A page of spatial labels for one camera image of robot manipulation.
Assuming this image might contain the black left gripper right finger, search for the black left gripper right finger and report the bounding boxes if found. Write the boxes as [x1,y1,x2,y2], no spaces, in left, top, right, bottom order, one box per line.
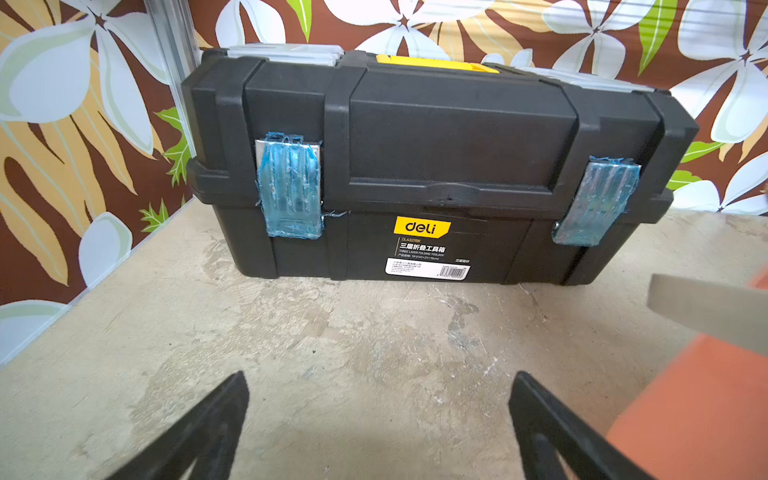
[508,371,650,479]

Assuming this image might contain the white bucket handle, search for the white bucket handle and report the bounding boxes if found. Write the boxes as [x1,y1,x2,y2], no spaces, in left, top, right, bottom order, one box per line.
[647,274,767,356]

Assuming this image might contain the black plastic toolbox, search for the black plastic toolbox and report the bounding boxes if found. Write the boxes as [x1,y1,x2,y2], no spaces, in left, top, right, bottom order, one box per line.
[182,45,698,285]

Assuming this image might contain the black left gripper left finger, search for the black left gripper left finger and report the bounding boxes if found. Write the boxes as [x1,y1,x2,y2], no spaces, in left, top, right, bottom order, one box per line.
[110,371,249,479]

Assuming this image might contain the pink plastic bucket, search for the pink plastic bucket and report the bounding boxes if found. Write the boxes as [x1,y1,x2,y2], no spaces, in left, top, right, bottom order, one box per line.
[607,274,767,479]

